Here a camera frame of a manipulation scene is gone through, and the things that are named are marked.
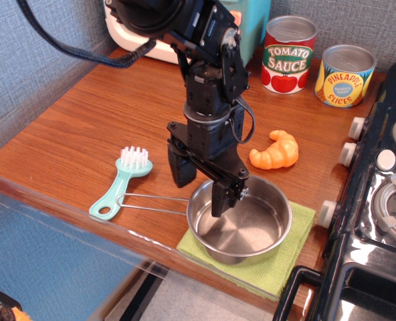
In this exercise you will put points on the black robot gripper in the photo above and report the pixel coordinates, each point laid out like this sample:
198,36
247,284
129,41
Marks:
209,144

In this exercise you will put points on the steel pan with wire handle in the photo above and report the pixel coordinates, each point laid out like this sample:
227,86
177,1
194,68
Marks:
246,234

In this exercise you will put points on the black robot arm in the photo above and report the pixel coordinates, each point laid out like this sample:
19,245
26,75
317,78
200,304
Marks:
205,38

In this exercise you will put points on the teal brush with white bristles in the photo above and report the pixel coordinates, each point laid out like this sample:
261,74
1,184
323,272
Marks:
133,163

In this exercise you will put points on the green cloth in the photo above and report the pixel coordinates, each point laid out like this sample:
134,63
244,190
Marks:
268,278

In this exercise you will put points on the orange plastic croissant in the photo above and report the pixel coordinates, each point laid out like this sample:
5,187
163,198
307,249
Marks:
282,153

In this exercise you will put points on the tomato sauce can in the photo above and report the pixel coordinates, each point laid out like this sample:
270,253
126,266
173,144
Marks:
288,50

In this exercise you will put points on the black toy stove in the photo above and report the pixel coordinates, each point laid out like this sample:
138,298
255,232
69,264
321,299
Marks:
358,278

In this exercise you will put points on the teal and cream toy microwave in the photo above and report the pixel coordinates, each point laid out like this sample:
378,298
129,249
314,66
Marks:
250,16

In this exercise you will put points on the pineapple slices can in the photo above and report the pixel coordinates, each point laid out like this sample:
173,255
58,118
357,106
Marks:
344,75

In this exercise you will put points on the orange fuzzy object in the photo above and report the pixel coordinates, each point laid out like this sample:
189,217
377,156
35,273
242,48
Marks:
20,315

